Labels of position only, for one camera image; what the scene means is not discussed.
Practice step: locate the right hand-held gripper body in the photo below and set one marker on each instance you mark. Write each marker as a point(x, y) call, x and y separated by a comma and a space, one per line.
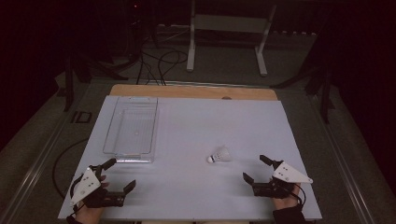
point(288, 174)

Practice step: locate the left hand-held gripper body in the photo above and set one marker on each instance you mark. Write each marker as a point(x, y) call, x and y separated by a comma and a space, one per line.
point(88, 183)

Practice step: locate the white shuttlecock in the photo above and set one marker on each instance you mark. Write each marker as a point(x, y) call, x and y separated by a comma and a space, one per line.
point(222, 154)

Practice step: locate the clear plastic tray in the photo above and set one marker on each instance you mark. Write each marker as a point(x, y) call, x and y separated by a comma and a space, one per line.
point(132, 130)

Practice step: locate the person's right hand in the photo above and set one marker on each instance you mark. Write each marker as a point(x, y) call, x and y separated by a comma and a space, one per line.
point(285, 202)

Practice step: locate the white table cover sheet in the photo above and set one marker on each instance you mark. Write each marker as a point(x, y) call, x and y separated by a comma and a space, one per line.
point(199, 186)

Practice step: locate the black stand legs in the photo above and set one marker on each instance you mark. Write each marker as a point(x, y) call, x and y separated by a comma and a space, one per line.
point(69, 84)
point(325, 99)

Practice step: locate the metal floor rail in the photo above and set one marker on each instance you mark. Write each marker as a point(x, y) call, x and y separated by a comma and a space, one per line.
point(40, 158)
point(345, 174)

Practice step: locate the white metal stand frame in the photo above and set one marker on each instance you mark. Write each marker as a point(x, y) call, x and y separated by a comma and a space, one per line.
point(227, 23)

